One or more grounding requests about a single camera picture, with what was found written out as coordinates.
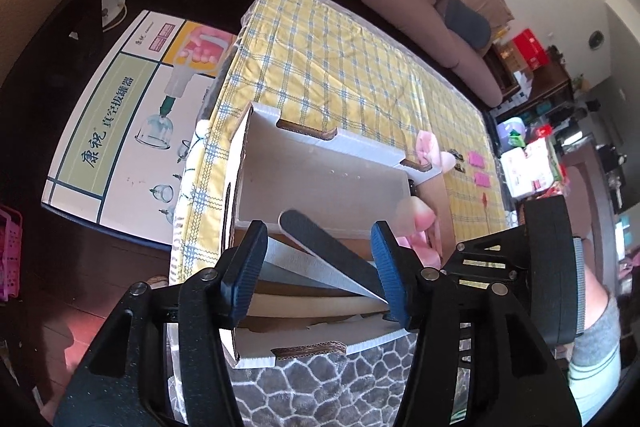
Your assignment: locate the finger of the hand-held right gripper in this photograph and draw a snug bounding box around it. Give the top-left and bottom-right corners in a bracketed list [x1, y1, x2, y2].
[441, 232, 532, 289]

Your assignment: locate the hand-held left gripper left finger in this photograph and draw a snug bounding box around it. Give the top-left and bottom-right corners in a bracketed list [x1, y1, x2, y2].
[52, 219, 269, 427]

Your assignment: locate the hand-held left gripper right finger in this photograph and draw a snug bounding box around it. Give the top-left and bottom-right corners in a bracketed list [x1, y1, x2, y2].
[370, 219, 583, 427]

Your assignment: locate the grey printed nail file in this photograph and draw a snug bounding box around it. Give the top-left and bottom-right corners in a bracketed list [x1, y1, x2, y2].
[257, 257, 361, 294]

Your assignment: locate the white nail file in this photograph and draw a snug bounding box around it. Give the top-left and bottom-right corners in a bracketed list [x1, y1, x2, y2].
[260, 239, 386, 299]

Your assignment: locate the black nail file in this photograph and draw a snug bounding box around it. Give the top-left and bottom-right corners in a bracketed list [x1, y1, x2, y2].
[278, 208, 396, 303]

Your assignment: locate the pink bristle makeup brush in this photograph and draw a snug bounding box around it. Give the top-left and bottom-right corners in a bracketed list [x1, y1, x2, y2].
[395, 179, 437, 233]

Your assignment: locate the white cardboard box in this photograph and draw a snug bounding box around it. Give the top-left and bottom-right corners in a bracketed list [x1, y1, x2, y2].
[217, 102, 456, 370]

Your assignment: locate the white package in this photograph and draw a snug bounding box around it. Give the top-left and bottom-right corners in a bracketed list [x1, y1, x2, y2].
[500, 139, 563, 198]

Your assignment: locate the grey stone-pattern blanket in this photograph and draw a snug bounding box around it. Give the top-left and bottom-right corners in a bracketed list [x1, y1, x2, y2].
[227, 342, 471, 427]

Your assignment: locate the pink satin cloth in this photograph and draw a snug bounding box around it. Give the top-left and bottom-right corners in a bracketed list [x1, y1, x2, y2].
[400, 129, 458, 268]

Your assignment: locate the dark side table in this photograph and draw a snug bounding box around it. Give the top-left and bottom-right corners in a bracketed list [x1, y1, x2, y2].
[487, 42, 573, 118]

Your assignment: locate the large printed carton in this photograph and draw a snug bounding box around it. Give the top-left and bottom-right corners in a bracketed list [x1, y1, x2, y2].
[41, 10, 238, 253]

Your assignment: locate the red box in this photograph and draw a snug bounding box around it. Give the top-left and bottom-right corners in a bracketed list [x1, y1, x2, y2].
[510, 29, 551, 70]

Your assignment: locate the yellow plaid cloth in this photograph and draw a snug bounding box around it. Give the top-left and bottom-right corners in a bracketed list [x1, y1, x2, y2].
[170, 0, 513, 288]

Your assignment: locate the pink plastic basket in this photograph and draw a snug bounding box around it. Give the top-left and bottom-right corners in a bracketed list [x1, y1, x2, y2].
[0, 204, 23, 303]

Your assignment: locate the grey cushion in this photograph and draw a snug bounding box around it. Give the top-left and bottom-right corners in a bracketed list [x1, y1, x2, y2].
[445, 0, 491, 48]

